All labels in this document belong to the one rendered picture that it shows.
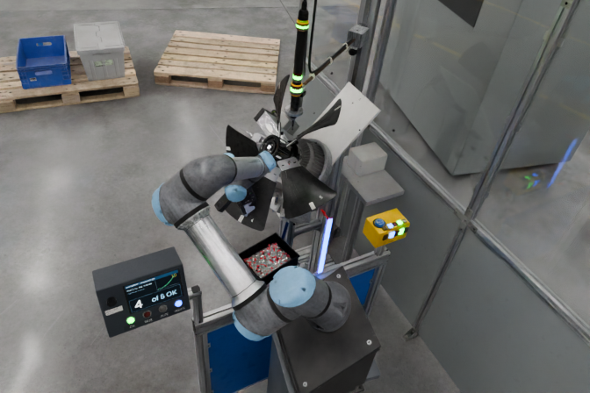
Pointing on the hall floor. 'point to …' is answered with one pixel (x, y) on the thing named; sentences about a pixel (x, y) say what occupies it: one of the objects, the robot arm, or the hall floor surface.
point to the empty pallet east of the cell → (219, 61)
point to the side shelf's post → (353, 230)
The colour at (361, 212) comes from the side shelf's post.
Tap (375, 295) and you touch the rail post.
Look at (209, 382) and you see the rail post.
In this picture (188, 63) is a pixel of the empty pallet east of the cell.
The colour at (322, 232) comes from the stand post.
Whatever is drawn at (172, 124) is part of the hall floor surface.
